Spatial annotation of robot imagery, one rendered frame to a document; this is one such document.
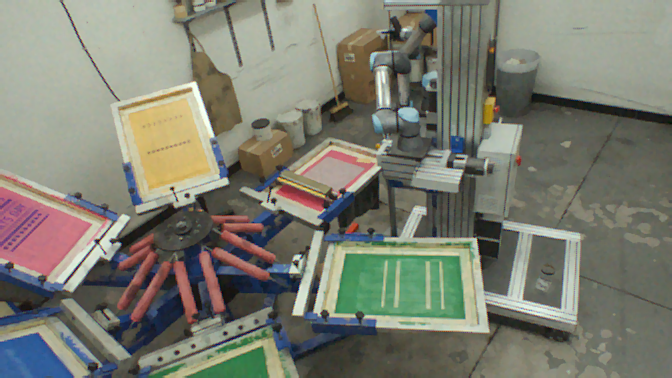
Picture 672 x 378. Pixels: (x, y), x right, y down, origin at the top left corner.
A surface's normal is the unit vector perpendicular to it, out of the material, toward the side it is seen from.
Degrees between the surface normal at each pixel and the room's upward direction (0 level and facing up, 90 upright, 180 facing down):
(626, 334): 0
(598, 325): 0
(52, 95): 90
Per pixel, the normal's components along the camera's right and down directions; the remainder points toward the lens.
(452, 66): -0.41, 0.58
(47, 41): 0.77, 0.29
